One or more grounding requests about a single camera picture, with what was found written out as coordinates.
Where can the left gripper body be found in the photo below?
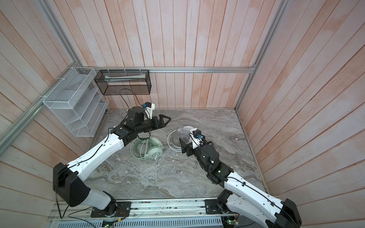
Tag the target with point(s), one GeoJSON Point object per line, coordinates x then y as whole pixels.
{"type": "Point", "coordinates": [152, 124]}

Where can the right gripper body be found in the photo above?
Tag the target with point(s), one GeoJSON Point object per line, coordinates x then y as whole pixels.
{"type": "Point", "coordinates": [199, 154]}

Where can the white headphones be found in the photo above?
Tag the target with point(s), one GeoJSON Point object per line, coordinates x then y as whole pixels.
{"type": "Point", "coordinates": [173, 139]}

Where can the green headphones with cable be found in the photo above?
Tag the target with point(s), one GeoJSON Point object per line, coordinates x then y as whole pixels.
{"type": "Point", "coordinates": [147, 148]}

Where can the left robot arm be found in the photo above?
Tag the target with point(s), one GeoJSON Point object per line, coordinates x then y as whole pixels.
{"type": "Point", "coordinates": [68, 179]}

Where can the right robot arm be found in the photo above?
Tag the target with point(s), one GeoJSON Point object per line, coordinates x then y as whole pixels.
{"type": "Point", "coordinates": [239, 196]}

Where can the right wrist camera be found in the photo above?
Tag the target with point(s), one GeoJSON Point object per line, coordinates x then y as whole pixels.
{"type": "Point", "coordinates": [196, 137]}

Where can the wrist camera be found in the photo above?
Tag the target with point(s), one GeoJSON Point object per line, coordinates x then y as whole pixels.
{"type": "Point", "coordinates": [196, 137]}
{"type": "Point", "coordinates": [149, 108]}

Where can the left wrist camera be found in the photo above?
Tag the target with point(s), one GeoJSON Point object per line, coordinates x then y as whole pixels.
{"type": "Point", "coordinates": [149, 108]}

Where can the black wire mesh basket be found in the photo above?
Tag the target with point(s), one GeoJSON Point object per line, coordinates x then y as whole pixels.
{"type": "Point", "coordinates": [123, 82]}

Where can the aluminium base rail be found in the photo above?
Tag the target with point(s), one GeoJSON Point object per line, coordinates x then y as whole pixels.
{"type": "Point", "coordinates": [164, 213]}

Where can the white wire mesh shelf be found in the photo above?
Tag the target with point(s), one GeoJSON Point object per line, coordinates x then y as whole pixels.
{"type": "Point", "coordinates": [76, 103]}

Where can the aluminium frame bar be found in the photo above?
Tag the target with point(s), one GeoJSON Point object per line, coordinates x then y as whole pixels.
{"type": "Point", "coordinates": [174, 69]}

